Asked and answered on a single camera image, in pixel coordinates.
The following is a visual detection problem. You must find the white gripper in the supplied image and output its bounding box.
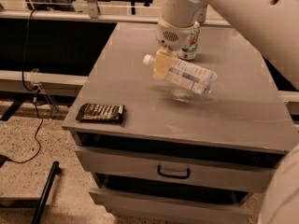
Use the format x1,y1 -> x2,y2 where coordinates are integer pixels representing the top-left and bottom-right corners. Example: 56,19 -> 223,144
153,16 -> 194,79

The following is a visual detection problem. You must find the blue label plastic water bottle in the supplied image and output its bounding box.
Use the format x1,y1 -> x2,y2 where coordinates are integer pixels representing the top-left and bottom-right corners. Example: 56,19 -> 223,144
143,54 -> 217,96

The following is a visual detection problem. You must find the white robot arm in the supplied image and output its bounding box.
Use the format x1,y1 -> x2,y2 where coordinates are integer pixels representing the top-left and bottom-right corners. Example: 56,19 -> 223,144
157,0 -> 299,224

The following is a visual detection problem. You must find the white green drink can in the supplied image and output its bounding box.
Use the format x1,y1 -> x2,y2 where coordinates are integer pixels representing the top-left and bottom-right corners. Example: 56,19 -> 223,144
178,21 -> 200,61

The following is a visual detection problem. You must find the dark chocolate bar wrapper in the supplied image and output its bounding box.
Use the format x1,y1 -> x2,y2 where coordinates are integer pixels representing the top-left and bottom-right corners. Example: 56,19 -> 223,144
76,103 -> 125,124

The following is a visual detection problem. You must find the grey drawer cabinet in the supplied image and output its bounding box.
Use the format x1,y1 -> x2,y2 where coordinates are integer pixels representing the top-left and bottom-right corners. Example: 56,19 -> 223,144
62,22 -> 299,224

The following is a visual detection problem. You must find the upper grey drawer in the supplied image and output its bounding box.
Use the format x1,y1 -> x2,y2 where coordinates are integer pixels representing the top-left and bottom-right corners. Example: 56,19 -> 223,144
75,146 -> 274,193

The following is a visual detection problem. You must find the grey drawer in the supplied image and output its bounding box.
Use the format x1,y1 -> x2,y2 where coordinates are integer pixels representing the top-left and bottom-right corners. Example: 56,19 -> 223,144
75,146 -> 274,193
90,188 -> 252,224

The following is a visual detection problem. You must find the lower grey drawer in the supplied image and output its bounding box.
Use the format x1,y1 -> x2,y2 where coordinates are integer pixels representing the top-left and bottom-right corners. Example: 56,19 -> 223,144
90,188 -> 252,224

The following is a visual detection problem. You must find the black metal floor leg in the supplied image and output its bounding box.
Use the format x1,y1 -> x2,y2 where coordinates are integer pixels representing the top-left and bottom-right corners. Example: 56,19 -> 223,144
31,161 -> 61,224

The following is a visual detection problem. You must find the grey metal rail frame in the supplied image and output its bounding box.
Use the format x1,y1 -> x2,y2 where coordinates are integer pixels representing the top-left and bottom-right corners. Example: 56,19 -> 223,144
0,0 -> 299,28

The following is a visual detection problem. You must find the black drawer handle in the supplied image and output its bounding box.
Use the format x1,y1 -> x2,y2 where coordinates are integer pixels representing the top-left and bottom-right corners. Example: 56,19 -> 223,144
157,165 -> 191,180

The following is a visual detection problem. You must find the black power cable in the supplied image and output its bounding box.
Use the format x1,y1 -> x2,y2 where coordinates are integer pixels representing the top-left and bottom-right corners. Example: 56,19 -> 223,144
6,9 -> 45,164

